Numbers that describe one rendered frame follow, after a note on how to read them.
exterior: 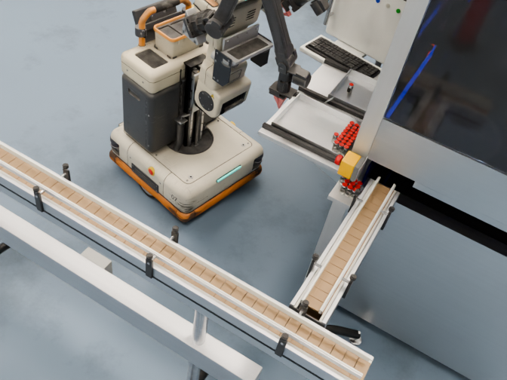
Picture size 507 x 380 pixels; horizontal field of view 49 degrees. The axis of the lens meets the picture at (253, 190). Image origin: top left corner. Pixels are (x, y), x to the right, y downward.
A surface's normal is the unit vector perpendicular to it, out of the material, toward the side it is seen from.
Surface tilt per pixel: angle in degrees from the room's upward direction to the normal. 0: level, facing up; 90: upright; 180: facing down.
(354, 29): 90
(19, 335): 0
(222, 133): 0
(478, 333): 90
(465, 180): 90
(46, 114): 0
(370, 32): 90
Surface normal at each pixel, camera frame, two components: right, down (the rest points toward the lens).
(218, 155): 0.14, -0.68
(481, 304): -0.50, 0.58
